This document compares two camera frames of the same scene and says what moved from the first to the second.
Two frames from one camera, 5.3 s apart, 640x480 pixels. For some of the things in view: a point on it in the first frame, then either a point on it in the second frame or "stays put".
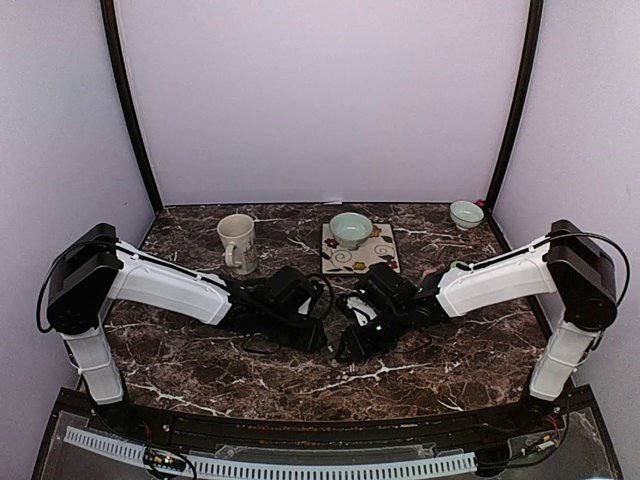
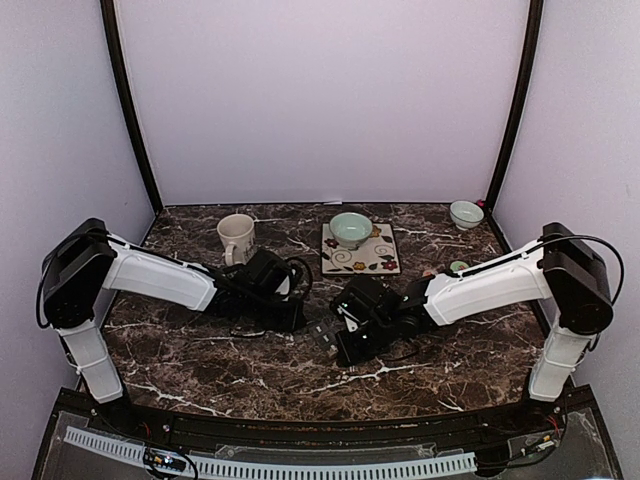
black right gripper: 360,349 stays put
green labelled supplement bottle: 460,265 stays put
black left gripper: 310,339 to 290,324
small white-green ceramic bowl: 465,214 stays put
